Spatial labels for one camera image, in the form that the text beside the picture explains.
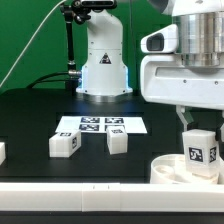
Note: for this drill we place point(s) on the white left border rail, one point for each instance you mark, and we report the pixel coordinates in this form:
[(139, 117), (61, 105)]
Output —
[(2, 152)]

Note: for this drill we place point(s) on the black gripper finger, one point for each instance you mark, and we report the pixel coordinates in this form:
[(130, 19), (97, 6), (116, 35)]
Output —
[(220, 127)]

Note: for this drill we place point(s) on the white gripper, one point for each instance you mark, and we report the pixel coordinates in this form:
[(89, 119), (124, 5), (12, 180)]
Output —
[(164, 79)]

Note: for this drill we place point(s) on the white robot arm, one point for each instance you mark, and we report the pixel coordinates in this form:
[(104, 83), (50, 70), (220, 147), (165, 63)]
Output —
[(184, 62)]

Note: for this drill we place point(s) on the black camera on stand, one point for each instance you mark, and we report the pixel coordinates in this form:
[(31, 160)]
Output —
[(99, 4)]

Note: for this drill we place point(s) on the paper sheet with markers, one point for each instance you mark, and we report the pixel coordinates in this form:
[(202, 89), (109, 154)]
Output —
[(91, 124)]

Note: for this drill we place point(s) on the white front border rail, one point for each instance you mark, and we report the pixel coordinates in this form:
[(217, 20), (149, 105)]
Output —
[(92, 197)]

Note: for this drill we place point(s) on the white border rail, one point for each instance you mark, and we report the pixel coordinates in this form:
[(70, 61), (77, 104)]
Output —
[(92, 197), (2, 152)]

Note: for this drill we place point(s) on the white round stool seat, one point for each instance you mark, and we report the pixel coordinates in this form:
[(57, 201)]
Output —
[(171, 169)]

